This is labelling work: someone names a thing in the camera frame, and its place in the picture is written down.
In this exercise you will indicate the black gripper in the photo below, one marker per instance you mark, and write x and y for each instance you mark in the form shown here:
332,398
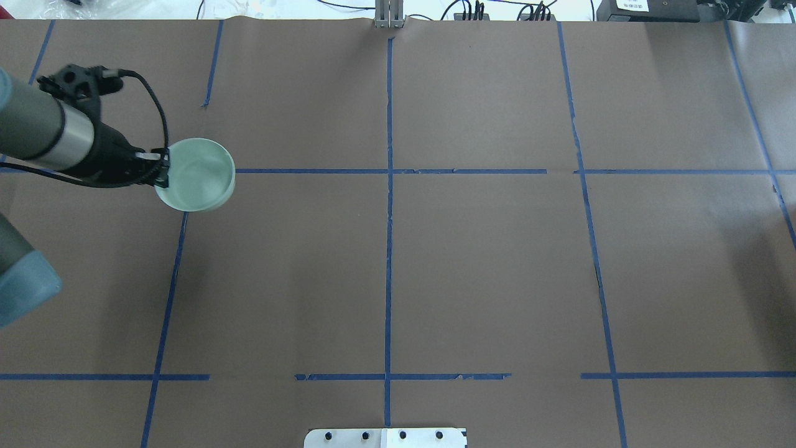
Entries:
112,157

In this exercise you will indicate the mint green bowl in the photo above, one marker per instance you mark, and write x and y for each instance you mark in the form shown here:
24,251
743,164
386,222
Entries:
201,176

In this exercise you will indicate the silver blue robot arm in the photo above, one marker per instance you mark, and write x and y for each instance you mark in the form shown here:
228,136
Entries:
55,130

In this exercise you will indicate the black power box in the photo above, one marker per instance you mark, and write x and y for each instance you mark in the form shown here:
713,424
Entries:
648,11

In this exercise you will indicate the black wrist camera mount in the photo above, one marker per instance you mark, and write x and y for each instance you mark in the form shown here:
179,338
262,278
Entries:
82,87

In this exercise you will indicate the aluminium frame post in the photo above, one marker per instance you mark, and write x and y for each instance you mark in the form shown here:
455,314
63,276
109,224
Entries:
389,14

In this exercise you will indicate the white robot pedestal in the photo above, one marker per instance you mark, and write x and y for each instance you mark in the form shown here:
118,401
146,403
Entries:
387,437

